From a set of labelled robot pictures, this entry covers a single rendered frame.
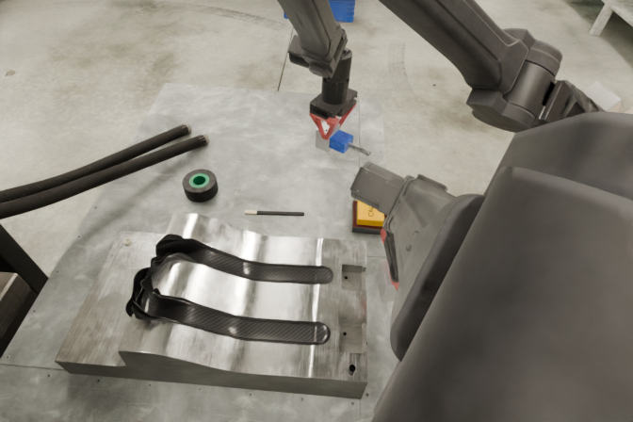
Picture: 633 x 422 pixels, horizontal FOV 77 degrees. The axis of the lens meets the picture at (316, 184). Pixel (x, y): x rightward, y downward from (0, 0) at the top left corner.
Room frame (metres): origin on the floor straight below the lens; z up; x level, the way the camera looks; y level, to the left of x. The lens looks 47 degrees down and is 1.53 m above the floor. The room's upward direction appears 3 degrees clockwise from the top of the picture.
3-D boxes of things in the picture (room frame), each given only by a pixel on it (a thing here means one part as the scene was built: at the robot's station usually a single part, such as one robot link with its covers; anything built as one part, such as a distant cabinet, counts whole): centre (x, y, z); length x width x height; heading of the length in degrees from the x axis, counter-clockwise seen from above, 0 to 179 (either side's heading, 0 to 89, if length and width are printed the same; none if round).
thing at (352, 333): (0.27, -0.07, 0.87); 0.05 x 0.05 x 0.04; 88
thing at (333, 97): (0.73, -0.03, 1.05); 0.10 x 0.07 x 0.07; 149
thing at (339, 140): (0.70, -0.06, 0.93); 0.13 x 0.05 x 0.05; 59
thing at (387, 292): (0.35, -0.18, 0.93); 0.13 x 0.05 x 0.05; 97
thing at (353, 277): (0.37, -0.08, 0.87); 0.05 x 0.05 x 0.04; 88
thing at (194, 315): (0.32, 0.14, 0.92); 0.35 x 0.16 x 0.09; 88
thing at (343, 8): (3.55, 0.06, 0.11); 0.61 x 0.41 x 0.22; 88
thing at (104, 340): (0.33, 0.15, 0.87); 0.50 x 0.26 x 0.14; 88
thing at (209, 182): (0.65, 0.28, 0.82); 0.08 x 0.08 x 0.04
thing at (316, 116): (0.71, -0.02, 0.98); 0.07 x 0.07 x 0.09; 59
